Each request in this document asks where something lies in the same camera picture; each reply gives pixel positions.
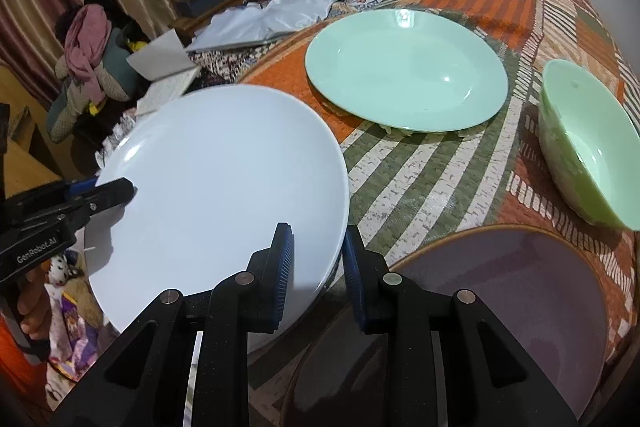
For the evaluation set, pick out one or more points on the purple dish with orange rim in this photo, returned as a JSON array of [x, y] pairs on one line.
[[500, 307]]

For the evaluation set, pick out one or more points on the open white book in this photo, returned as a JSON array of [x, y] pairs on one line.
[[167, 89]]

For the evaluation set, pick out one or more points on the person's left hand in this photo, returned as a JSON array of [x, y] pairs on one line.
[[32, 307]]

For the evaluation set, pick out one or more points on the pile of clothes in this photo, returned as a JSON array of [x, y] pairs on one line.
[[117, 62]]

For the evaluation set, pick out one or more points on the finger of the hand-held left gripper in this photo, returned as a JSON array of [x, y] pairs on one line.
[[82, 188], [107, 196]]

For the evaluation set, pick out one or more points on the grey notebook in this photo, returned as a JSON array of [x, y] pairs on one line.
[[160, 54]]

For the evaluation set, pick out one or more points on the purple snack packet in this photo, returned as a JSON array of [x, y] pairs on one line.
[[75, 332]]

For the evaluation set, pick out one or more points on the aluminium foil sheet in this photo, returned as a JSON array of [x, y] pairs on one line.
[[115, 142]]

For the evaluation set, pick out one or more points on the dark grey box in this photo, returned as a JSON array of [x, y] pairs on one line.
[[212, 3]]

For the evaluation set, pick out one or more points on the orange striped patchwork blanket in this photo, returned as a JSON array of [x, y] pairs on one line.
[[425, 177]]

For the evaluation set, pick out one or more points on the white cloth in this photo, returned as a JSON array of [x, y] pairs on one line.
[[280, 14]]

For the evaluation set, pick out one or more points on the mint green plate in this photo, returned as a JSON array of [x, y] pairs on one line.
[[400, 67]]

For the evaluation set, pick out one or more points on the mint green bowl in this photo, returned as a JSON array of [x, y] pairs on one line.
[[585, 147]]

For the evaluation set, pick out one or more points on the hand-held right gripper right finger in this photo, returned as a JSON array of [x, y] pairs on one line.
[[352, 279]]

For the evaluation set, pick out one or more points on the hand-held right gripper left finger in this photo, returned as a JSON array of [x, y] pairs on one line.
[[281, 277]]

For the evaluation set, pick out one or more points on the pink scarf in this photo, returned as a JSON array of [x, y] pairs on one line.
[[85, 42]]

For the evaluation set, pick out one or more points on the white plate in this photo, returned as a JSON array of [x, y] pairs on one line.
[[215, 182]]

